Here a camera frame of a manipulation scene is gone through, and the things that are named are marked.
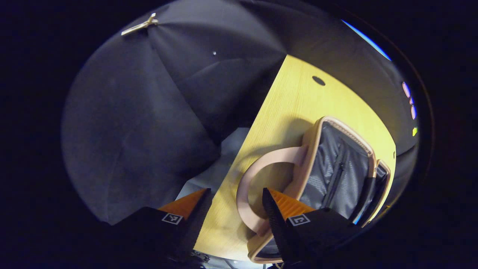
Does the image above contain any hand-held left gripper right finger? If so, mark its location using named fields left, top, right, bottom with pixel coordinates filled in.
left=261, top=187, right=362, bottom=265

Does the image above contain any small pale clip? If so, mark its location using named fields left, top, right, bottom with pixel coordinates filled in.
left=121, top=13, right=159, bottom=36

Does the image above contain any pink suitcase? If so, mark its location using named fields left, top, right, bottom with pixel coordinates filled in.
left=236, top=116, right=392, bottom=264

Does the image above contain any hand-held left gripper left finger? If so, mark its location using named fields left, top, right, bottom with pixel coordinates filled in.
left=108, top=188, right=212, bottom=264

